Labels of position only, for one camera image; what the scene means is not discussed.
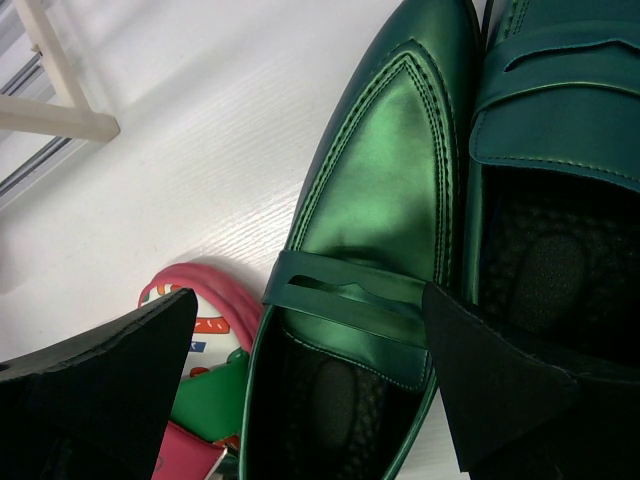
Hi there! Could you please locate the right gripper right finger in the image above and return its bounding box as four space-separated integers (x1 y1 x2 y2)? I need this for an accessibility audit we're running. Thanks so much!
422 283 639 479

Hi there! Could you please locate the cream shoe shelf with rods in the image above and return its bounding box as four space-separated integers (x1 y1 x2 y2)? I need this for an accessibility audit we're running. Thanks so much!
1 1 120 206

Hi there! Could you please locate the green metallic loafer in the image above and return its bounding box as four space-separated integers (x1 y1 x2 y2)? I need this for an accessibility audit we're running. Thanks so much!
239 1 482 479
463 1 639 364

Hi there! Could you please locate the right pink kids sandal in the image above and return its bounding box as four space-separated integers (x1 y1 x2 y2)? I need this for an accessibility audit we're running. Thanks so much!
138 262 261 479

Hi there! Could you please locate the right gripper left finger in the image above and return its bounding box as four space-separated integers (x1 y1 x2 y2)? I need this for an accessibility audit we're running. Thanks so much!
1 289 197 479

